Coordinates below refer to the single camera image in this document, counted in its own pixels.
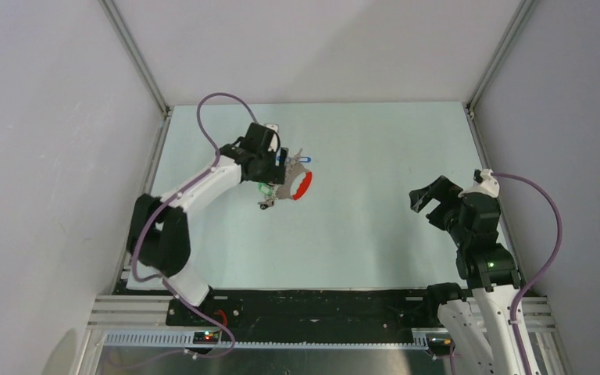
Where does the green key tag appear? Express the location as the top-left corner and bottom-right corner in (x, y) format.
(258, 183), (277, 198)

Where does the metal key holder red handle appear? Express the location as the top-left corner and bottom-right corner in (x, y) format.
(274, 163), (313, 201)

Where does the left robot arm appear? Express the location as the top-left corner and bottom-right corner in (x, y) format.
(127, 123), (288, 326)

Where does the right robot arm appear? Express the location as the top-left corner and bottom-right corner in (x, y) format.
(409, 169), (541, 374)

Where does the right controller board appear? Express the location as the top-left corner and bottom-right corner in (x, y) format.
(427, 337), (453, 358)

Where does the controller board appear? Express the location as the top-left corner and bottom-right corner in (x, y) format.
(427, 337), (453, 358)
(192, 330), (221, 345)

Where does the left controller board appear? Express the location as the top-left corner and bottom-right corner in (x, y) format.
(192, 330), (221, 345)

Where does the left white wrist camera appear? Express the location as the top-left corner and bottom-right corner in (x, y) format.
(263, 123), (279, 137)

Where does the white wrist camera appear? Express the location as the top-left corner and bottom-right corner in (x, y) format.
(263, 123), (279, 137)
(473, 169), (500, 198)

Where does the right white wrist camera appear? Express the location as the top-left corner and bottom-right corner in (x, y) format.
(473, 169), (500, 198)

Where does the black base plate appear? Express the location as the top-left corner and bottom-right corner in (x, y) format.
(166, 283), (470, 343)

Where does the right aluminium frame post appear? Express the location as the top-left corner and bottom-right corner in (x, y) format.
(465, 0), (539, 120)

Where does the aluminium frame post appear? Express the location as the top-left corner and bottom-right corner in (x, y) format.
(98, 0), (170, 119)
(465, 0), (539, 120)

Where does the left aluminium frame post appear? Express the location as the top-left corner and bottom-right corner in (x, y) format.
(98, 0), (170, 119)

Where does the slotted cable duct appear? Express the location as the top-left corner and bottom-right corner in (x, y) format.
(103, 330), (428, 350)

